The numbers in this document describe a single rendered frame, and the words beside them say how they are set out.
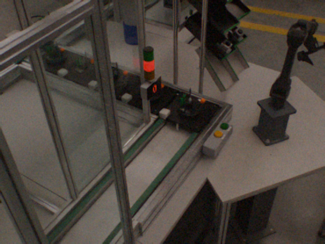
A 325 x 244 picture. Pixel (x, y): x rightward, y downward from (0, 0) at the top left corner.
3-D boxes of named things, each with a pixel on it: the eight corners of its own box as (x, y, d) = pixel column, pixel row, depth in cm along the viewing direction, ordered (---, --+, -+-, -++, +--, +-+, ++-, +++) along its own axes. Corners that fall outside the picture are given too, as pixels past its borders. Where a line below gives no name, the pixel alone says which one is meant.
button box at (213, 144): (232, 133, 208) (233, 125, 204) (214, 158, 195) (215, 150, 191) (220, 128, 211) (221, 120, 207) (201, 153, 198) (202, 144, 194)
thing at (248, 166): (373, 151, 206) (375, 147, 204) (221, 205, 183) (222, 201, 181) (294, 79, 254) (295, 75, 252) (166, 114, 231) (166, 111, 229)
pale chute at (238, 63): (244, 69, 236) (249, 67, 232) (232, 79, 229) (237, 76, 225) (220, 29, 233) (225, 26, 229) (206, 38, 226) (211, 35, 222)
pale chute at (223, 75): (234, 82, 227) (239, 79, 223) (220, 92, 220) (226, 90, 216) (208, 40, 224) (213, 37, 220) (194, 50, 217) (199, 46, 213)
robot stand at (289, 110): (289, 139, 210) (297, 110, 196) (266, 146, 206) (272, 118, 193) (274, 122, 220) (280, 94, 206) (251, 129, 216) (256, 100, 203)
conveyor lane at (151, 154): (217, 119, 222) (219, 106, 216) (131, 229, 171) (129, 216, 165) (174, 103, 234) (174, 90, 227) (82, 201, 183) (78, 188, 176)
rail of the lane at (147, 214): (231, 118, 223) (233, 103, 216) (143, 236, 169) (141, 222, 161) (222, 115, 225) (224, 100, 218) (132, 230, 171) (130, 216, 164)
